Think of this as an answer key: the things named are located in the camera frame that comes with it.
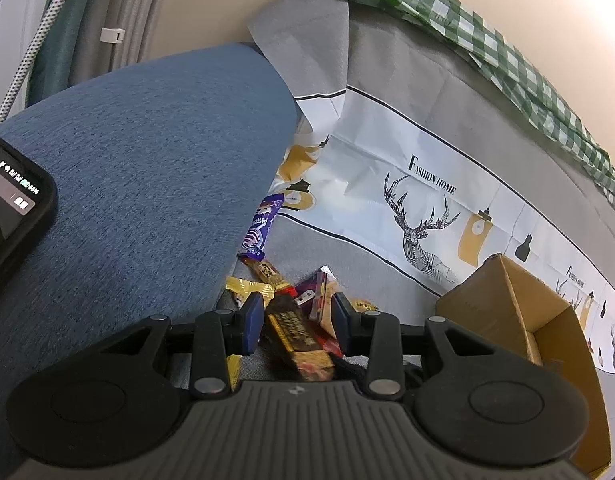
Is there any red snack packet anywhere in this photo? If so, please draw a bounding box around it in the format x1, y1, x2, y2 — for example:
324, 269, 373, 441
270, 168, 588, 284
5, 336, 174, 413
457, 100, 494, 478
293, 270, 328, 323

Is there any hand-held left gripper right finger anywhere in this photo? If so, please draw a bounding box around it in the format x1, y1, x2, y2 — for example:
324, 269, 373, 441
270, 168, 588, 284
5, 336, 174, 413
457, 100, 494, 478
331, 292, 508, 403

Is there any grey curtain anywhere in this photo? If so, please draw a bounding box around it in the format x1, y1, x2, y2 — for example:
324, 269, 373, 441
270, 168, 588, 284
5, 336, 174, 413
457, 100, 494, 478
72, 0, 175, 83

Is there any small brown gold snack packet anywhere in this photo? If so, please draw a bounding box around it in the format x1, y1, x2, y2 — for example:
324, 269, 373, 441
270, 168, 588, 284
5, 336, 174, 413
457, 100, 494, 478
240, 257, 293, 293

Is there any dark brown snack bar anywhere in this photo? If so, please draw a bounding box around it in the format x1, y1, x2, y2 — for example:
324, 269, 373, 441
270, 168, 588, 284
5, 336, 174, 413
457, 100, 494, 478
264, 294, 337, 383

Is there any smartphone in black case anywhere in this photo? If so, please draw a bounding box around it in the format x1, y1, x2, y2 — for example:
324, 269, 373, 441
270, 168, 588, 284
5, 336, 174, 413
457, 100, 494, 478
0, 127, 58, 286

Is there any yellow snack packet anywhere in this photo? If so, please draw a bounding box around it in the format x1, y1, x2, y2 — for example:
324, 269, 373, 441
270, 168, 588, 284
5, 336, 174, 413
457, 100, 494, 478
226, 354, 242, 393

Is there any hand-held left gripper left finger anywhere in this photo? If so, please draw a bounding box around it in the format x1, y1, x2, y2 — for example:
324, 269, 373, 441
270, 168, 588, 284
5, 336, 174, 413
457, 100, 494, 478
90, 292, 265, 403

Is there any purple snack packet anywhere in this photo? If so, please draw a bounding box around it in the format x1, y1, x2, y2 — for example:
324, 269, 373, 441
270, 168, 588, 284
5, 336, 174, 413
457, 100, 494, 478
238, 194, 285, 261

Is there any teal curtain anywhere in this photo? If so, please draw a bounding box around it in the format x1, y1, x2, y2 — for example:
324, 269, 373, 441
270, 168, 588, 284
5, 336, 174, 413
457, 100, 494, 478
27, 0, 105, 106

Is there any grey deer printed cloth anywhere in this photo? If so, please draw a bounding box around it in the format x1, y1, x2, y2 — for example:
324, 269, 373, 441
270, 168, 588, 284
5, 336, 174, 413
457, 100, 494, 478
214, 0, 615, 401

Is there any cardboard box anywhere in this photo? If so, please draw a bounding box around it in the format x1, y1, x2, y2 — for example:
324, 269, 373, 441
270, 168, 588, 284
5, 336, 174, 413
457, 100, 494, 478
435, 254, 613, 478

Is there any white braided cable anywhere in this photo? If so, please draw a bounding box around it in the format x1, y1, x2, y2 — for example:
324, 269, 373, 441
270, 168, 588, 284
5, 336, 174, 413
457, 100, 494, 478
0, 0, 90, 126

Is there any beige snack packet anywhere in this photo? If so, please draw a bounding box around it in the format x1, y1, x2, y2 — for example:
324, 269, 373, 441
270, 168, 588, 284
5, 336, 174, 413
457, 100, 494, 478
310, 266, 344, 356

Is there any green checked cloth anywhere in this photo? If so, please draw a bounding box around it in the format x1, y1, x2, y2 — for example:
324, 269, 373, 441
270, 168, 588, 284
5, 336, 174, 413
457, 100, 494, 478
317, 0, 615, 221

